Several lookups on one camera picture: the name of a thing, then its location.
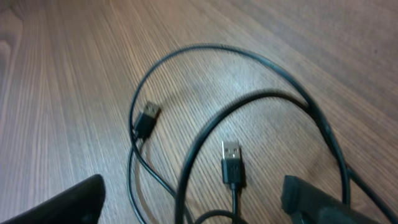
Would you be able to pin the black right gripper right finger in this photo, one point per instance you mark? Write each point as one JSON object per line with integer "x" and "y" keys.
{"x": 305, "y": 203}

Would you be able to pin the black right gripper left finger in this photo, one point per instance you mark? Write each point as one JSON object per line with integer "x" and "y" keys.
{"x": 81, "y": 203}

